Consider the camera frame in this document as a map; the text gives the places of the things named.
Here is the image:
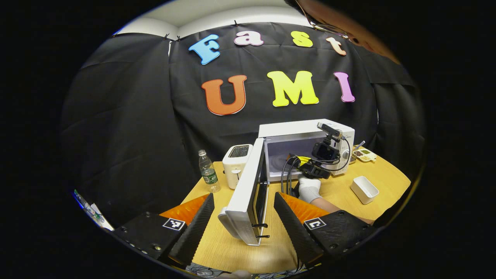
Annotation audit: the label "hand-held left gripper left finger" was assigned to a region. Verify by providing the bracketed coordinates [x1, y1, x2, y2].
[112, 193, 215, 268]

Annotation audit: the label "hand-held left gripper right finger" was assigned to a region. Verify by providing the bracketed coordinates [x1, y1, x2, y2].
[274, 192, 379, 269]

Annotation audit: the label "white microwave oven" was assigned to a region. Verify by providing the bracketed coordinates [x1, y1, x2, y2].
[218, 119, 355, 246]

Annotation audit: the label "white divided seed tray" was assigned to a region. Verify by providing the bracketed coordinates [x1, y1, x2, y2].
[353, 148, 377, 163]

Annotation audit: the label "clear plastic water bottle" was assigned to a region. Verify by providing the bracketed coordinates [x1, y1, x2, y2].
[199, 150, 221, 193]

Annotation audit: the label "white rectangular bowl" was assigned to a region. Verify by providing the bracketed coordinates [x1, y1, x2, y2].
[350, 176, 380, 205]

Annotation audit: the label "white toaster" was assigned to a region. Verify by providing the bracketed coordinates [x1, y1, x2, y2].
[222, 144, 253, 189]

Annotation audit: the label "white shelf with bottles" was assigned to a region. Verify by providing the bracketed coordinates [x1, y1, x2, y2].
[74, 189, 115, 232]

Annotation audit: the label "black backdrop cloth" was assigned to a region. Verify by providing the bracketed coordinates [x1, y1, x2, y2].
[60, 22, 427, 229]

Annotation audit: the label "thin-rimmed glasses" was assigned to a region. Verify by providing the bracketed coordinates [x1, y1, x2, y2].
[295, 0, 360, 44]

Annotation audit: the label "person's head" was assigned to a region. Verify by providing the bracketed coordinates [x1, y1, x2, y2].
[285, 0, 401, 65]

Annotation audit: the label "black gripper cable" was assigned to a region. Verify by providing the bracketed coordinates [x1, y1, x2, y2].
[281, 155, 307, 195]

